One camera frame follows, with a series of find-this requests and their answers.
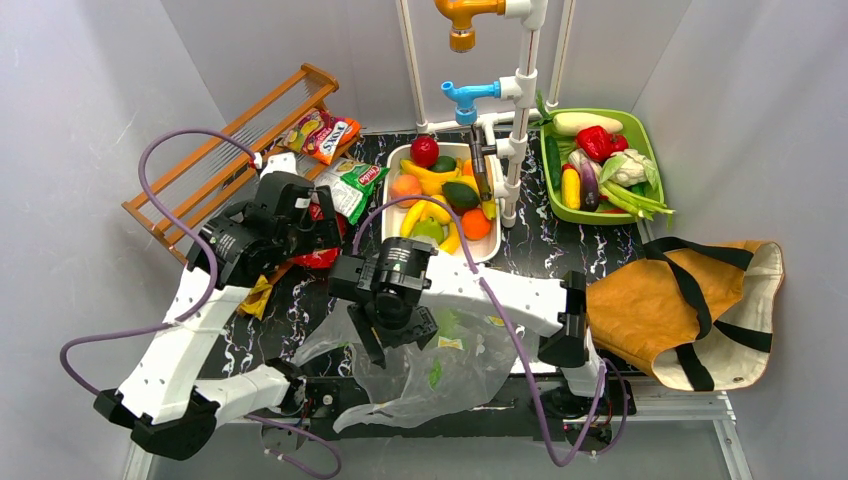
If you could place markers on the red pomegranate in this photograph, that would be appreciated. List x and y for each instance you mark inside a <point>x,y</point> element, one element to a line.
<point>424,151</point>

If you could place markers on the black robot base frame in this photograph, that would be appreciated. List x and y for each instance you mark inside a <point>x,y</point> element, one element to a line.
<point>510,414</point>

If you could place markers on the orange yox snack bag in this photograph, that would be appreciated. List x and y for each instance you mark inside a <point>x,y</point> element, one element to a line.
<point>320,135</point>

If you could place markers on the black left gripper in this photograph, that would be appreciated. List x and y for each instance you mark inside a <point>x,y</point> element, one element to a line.
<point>317,216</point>

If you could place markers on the white fruit tray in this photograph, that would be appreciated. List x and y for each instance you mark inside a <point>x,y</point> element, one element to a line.
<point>391,218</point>

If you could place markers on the cauliflower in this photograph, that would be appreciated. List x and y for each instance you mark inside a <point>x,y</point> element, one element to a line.
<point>628,168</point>

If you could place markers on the yellow lemon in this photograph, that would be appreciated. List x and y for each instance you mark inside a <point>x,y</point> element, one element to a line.
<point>435,211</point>

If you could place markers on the white pvc pipe frame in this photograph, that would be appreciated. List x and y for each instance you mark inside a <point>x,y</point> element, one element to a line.
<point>505,120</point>

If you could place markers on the yellow corn cob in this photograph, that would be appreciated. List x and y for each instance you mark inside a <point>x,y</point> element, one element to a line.
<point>570,188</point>

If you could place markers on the yellow snack wrapper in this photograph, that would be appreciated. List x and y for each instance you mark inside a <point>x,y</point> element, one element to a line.
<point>257,300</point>

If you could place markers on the green avocado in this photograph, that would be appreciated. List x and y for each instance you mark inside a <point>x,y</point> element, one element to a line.
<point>460,196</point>

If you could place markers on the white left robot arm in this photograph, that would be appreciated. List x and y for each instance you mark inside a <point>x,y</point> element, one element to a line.
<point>167,408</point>

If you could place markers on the clear lemon print plastic bag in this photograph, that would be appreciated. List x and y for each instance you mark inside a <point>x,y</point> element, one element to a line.
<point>475,350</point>

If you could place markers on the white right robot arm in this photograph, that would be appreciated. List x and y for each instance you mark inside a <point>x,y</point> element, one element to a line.
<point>555,310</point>

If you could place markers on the orange canvas tote bag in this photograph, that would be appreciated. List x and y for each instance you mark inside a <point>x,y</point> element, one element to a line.
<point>695,317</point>

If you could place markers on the wooden dish rack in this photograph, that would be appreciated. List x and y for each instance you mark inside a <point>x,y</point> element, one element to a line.
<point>199,185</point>

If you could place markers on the blue tap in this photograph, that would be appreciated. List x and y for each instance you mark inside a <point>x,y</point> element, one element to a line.
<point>466,112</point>

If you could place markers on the white radish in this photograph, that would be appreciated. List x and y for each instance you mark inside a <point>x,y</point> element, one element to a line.
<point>571,123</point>

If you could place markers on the yellow banana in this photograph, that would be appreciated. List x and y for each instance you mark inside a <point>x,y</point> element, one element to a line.
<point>431,182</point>

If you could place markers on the green cucumber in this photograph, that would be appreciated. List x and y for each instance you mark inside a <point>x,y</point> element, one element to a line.
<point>553,162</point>

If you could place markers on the green vegetable tray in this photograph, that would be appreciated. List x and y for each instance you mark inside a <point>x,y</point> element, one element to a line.
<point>606,213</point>

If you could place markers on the red bell pepper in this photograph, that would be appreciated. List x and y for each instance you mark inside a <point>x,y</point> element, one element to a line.
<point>600,145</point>

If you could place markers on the purple eggplant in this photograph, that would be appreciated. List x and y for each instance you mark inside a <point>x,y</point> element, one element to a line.
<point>588,172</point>

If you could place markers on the red snack bag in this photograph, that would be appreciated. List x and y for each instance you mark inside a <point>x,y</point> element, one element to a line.
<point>323,259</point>

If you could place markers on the green pear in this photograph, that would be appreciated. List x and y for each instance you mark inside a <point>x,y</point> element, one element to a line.
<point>428,229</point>

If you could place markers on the orange tap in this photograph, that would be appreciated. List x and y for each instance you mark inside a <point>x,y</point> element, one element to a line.
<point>462,35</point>

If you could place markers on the peach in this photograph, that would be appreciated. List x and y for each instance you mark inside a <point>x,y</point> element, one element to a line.
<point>405,186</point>

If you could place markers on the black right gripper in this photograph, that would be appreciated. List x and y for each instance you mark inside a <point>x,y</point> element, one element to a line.
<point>395,329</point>

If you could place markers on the green beans bunch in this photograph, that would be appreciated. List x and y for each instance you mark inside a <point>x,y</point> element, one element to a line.
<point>636,205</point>

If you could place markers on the green chips bag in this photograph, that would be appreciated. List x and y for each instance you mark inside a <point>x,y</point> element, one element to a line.
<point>351,183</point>

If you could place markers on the orange fruit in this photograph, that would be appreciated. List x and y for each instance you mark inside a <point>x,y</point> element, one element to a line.
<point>475,224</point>

